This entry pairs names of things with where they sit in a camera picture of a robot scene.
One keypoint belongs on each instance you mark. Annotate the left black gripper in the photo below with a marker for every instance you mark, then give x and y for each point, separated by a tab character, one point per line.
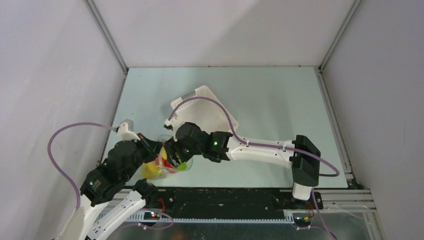
153	147

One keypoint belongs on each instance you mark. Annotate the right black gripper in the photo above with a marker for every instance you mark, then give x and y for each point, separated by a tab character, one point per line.
177	152

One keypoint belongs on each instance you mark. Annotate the green toy starfruit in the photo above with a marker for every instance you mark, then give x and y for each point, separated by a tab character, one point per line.
182	167

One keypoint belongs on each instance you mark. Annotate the yellow toy banana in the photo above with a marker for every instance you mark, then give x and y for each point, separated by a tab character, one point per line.
151	171

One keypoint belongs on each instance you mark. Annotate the large red toy apple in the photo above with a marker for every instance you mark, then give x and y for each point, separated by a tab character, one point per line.
166	164

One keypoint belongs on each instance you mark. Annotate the clear zip top bag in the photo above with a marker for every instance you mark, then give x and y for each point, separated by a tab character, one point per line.
168	172

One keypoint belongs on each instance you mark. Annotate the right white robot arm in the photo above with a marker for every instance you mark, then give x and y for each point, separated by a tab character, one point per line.
300	155

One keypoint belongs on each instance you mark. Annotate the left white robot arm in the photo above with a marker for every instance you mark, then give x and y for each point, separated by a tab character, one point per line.
104	182

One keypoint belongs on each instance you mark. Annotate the white perforated plastic basket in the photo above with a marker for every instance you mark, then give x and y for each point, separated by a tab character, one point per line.
204	113

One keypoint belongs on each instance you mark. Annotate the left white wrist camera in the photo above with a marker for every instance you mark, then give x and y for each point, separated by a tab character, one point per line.
125	131

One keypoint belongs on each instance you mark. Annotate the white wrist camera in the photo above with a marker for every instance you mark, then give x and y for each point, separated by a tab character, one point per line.
169	124
125	131

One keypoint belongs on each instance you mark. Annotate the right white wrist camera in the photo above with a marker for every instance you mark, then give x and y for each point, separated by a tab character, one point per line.
169	124

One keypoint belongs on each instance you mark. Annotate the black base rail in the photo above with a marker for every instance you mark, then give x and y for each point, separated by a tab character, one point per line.
230	203

